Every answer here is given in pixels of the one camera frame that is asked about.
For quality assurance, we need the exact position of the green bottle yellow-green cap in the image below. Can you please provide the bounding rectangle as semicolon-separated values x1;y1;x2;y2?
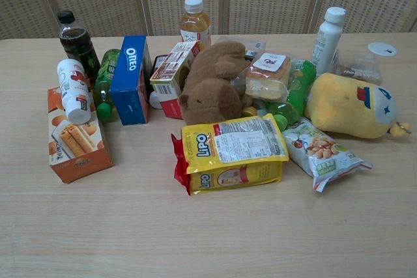
267;59;317;130

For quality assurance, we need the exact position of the orange juice bottle white cap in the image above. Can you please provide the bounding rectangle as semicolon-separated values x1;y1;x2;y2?
180;0;212;51

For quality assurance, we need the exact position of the green tea bottle green cap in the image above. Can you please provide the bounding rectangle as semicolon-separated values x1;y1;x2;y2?
93;48;122;120

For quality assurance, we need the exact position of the white bottle with red print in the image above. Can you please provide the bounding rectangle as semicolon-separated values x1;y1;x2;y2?
57;59;93;123

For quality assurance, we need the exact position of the tall white milk bottle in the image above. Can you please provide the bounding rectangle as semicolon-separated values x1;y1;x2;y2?
310;7;346;68

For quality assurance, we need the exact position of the dark cola bottle black cap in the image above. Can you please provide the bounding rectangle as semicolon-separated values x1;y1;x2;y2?
57;10;100;87

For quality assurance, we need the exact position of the brown capybara plush toy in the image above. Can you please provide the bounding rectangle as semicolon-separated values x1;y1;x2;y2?
178;41;253;126

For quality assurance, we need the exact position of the yellow Lipo biscuit bag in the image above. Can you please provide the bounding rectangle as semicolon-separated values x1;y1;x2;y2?
171;113;290;197

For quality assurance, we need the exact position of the red and green snack box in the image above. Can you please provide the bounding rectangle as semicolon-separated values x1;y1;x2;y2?
149;40;207;120

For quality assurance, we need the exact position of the wrapped sponge cake package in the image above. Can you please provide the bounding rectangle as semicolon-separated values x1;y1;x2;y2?
244;51;292;103

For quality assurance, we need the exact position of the blue Oreo box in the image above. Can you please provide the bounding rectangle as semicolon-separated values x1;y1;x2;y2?
109;35;152;126

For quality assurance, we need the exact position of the clear wrapped snack packet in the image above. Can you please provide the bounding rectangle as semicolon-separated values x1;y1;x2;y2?
217;35;267;61

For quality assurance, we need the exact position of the white nut snack bag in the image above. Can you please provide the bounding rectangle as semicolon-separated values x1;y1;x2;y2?
281;117;374;193

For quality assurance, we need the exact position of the orange egg roll box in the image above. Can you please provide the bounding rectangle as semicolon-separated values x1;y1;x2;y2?
47;86;113;184

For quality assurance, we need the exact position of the yellow plush toy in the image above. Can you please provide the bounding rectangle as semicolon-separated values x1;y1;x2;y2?
304;72;412;139

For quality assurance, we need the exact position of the clear plastic cup white lid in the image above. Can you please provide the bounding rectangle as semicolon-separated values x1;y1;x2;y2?
335;42;399;86

